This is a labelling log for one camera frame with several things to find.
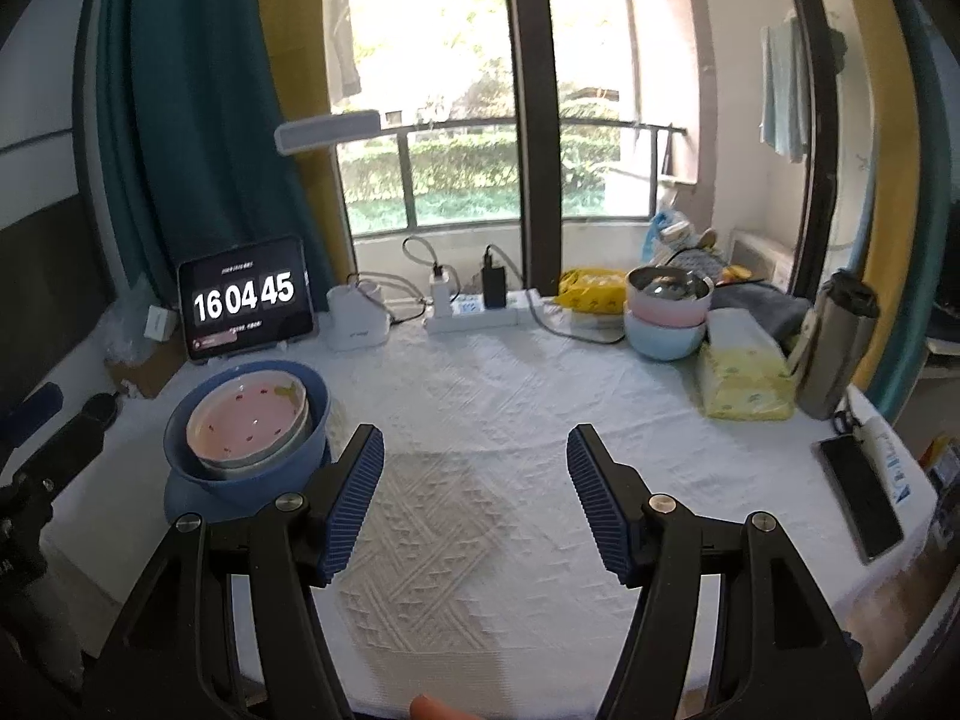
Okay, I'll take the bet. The black phone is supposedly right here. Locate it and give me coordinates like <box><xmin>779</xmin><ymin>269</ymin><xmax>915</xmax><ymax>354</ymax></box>
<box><xmin>817</xmin><ymin>435</ymin><xmax>905</xmax><ymax>562</ymax></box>

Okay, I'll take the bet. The person's right hand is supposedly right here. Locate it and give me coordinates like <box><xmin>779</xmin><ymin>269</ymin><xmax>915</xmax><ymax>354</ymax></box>
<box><xmin>410</xmin><ymin>694</ymin><xmax>466</xmax><ymax>720</ymax></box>

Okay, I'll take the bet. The black sliding door frame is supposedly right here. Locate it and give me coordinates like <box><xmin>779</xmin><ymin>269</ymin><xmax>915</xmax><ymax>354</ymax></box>
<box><xmin>776</xmin><ymin>0</ymin><xmax>863</xmax><ymax>301</ymax></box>

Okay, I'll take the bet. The black lamp cable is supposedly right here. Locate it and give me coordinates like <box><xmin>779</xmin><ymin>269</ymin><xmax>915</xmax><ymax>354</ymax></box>
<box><xmin>352</xmin><ymin>272</ymin><xmax>432</xmax><ymax>325</ymax></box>

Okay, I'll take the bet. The yellow tissue pack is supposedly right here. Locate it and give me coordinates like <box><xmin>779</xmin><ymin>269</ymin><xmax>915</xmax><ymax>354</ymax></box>
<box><xmin>700</xmin><ymin>309</ymin><xmax>796</xmax><ymax>421</ymax></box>

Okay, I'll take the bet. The teal curtain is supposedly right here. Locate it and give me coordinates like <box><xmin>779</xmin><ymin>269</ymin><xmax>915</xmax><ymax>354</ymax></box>
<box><xmin>94</xmin><ymin>0</ymin><xmax>335</xmax><ymax>308</ymax></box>

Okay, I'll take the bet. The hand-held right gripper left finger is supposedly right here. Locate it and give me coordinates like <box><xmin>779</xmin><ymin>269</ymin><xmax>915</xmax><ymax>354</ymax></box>
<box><xmin>97</xmin><ymin>424</ymin><xmax>386</xmax><ymax>720</ymax></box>

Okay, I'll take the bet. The pale green bowl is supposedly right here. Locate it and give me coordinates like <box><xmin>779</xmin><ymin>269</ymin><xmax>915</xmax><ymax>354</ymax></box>
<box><xmin>186</xmin><ymin>371</ymin><xmax>312</xmax><ymax>481</ymax></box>

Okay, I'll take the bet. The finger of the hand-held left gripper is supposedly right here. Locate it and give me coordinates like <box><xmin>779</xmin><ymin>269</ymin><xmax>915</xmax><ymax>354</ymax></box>
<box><xmin>11</xmin><ymin>412</ymin><xmax>107</xmax><ymax>512</ymax></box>
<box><xmin>13</xmin><ymin>382</ymin><xmax>65</xmax><ymax>430</ymax></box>

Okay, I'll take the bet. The blue plastic bag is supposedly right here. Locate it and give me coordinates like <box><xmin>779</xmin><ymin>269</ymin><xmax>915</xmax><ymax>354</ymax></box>
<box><xmin>646</xmin><ymin>210</ymin><xmax>695</xmax><ymax>256</ymax></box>

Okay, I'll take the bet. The grey cloth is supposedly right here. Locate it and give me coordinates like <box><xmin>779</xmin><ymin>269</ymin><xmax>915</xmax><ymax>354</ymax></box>
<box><xmin>709</xmin><ymin>286</ymin><xmax>815</xmax><ymax>346</ymax></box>

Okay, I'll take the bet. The white tube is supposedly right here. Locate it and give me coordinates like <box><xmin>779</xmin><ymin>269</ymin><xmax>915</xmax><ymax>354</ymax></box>
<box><xmin>855</xmin><ymin>390</ymin><xmax>914</xmax><ymax>505</ymax></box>

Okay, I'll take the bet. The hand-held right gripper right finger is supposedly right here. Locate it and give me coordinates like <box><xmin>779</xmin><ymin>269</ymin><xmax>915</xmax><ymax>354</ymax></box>
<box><xmin>566</xmin><ymin>424</ymin><xmax>875</xmax><ymax>720</ymax></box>

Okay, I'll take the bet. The tablet with clock display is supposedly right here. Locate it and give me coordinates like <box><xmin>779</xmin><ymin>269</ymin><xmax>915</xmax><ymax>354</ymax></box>
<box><xmin>178</xmin><ymin>236</ymin><xmax>320</xmax><ymax>361</ymax></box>

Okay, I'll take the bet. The white desk lamp head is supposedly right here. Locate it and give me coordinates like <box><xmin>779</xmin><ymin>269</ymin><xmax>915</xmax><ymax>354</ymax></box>
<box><xmin>274</xmin><ymin>110</ymin><xmax>382</xmax><ymax>157</ymax></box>

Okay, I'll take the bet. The white power strip cord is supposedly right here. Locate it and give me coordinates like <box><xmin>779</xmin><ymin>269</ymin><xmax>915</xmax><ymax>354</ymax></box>
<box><xmin>525</xmin><ymin>289</ymin><xmax>627</xmax><ymax>346</ymax></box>

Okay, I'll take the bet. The small light blue bowl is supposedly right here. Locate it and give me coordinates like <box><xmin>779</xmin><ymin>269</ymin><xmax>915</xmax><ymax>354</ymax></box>
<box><xmin>624</xmin><ymin>311</ymin><xmax>706</xmax><ymax>362</ymax></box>

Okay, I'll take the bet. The yellow curtain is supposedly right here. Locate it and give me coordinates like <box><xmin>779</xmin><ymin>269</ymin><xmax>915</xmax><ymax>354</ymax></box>
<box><xmin>855</xmin><ymin>15</ymin><xmax>923</xmax><ymax>391</ymax></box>
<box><xmin>259</xmin><ymin>0</ymin><xmax>357</xmax><ymax>278</ymax></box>

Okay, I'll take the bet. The white desk lamp base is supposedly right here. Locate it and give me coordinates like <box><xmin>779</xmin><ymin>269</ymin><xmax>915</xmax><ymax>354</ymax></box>
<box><xmin>326</xmin><ymin>279</ymin><xmax>391</xmax><ymax>352</ymax></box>

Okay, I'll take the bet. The grey thermos bottle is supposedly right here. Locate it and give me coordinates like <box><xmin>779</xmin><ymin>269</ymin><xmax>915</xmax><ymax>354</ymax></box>
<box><xmin>795</xmin><ymin>270</ymin><xmax>880</xmax><ymax>421</ymax></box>

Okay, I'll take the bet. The black balcony railing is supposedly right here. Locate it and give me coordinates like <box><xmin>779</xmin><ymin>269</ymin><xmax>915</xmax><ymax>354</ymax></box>
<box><xmin>334</xmin><ymin>116</ymin><xmax>687</xmax><ymax>230</ymax></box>

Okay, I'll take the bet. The black window mullion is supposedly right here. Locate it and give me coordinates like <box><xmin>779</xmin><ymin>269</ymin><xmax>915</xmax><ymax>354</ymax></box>
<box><xmin>501</xmin><ymin>0</ymin><xmax>565</xmax><ymax>293</ymax></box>

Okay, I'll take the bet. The white power strip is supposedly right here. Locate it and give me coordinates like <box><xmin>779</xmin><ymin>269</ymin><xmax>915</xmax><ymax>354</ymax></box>
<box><xmin>422</xmin><ymin>292</ymin><xmax>530</xmax><ymax>335</ymax></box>

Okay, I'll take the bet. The blue plate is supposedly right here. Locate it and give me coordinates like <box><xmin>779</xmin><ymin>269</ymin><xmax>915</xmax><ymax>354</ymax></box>
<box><xmin>163</xmin><ymin>439</ymin><xmax>335</xmax><ymax>520</ymax></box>

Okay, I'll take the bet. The white bowl with pink inside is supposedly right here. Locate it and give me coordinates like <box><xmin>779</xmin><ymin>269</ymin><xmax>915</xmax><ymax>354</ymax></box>
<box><xmin>186</xmin><ymin>371</ymin><xmax>308</xmax><ymax>466</ymax></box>

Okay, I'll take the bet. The white textured tablecloth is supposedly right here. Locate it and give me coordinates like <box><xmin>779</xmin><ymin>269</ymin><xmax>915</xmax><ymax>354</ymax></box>
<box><xmin>41</xmin><ymin>315</ymin><xmax>942</xmax><ymax>720</ymax></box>

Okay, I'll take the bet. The clear plastic bag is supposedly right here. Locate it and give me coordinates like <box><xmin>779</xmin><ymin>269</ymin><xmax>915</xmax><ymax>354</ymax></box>
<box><xmin>101</xmin><ymin>277</ymin><xmax>181</xmax><ymax>383</ymax></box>

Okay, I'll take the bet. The light blue hanging towel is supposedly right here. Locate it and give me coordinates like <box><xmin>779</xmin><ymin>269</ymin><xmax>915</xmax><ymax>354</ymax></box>
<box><xmin>759</xmin><ymin>15</ymin><xmax>815</xmax><ymax>164</ymax></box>

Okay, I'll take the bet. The yellow patterned package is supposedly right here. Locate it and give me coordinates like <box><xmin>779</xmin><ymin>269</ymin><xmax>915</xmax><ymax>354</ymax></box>
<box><xmin>561</xmin><ymin>268</ymin><xmax>631</xmax><ymax>314</ymax></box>

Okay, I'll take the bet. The large blue bowl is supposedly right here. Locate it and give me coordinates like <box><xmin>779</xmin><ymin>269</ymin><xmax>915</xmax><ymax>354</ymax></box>
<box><xmin>163</xmin><ymin>360</ymin><xmax>332</xmax><ymax>500</ymax></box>

